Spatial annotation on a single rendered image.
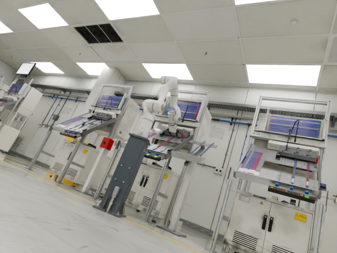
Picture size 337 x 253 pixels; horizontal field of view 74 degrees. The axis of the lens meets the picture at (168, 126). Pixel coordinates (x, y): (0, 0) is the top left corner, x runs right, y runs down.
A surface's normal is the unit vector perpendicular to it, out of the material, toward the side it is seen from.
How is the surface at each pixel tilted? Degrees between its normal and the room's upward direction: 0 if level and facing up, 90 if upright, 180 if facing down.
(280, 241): 90
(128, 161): 90
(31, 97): 90
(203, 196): 90
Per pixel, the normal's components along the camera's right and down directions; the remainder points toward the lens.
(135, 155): -0.08, -0.36
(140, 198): -0.40, -0.44
